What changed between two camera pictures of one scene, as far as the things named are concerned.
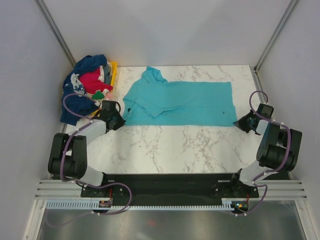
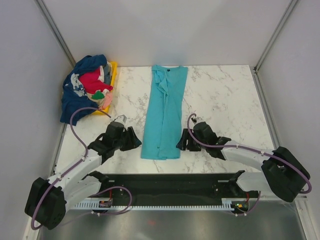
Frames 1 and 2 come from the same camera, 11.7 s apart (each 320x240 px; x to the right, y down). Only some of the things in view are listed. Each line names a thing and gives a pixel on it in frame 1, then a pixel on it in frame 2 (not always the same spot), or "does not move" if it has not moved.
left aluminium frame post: x=56 y=32 does not move
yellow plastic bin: x=114 y=65 does not move
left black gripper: x=121 y=122 to x=133 y=141
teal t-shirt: x=155 y=101 to x=162 y=127
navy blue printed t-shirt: x=77 y=104 does not move
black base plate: x=167 y=189 does not move
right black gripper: x=240 y=123 to x=182 y=143
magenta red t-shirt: x=91 y=83 does not move
